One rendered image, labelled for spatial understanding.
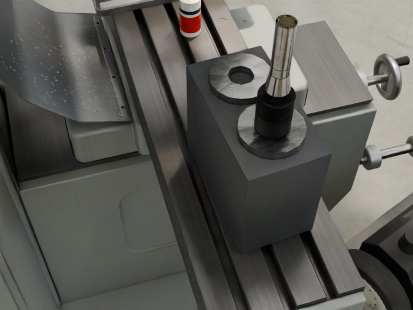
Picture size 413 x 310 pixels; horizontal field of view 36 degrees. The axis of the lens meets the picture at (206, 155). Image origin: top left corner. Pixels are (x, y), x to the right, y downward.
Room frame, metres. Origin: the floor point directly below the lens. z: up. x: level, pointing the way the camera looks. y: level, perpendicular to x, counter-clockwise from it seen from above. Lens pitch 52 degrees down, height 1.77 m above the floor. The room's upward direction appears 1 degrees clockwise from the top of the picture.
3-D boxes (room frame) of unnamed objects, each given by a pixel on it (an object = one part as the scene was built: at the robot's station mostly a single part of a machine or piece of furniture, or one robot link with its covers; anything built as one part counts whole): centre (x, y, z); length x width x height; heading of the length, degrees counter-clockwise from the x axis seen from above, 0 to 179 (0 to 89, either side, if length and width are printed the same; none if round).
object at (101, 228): (0.98, 0.04, 0.44); 0.80 x 0.30 x 0.60; 107
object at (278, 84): (0.54, -0.08, 1.26); 0.03 x 0.03 x 0.11
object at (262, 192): (0.59, -0.07, 1.04); 0.22 x 0.12 x 0.20; 22
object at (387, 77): (1.12, -0.41, 0.64); 0.16 x 0.12 x 0.12; 107
